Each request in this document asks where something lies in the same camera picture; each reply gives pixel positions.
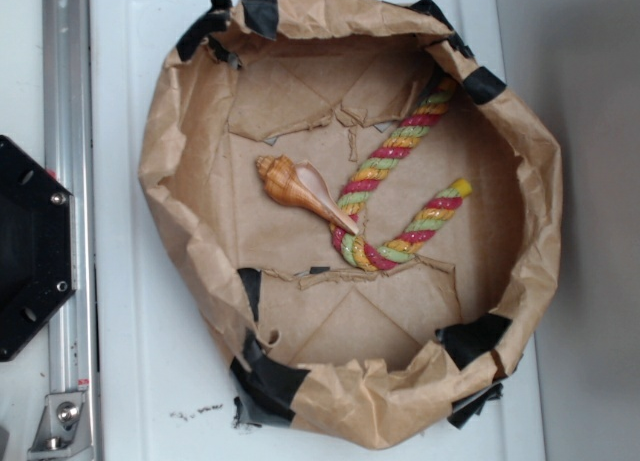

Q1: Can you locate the brown paper bag tray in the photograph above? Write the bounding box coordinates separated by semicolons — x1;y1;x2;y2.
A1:
138;0;562;449

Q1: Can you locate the red yellow green twisted rope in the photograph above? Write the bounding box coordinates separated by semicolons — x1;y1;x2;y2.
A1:
329;75;474;273

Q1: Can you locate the orange spiral sea shell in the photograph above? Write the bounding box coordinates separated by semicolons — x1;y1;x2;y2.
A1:
256;155;359;235

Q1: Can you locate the white plastic tray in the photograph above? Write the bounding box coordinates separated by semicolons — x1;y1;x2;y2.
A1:
90;0;545;460

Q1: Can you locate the metal corner bracket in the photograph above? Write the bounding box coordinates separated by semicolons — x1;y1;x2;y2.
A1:
27;391;93;460

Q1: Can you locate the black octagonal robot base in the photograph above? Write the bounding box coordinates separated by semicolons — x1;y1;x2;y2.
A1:
0;136;75;362

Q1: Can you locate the aluminium extrusion rail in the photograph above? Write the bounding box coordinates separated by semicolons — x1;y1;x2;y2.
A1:
42;0;103;460

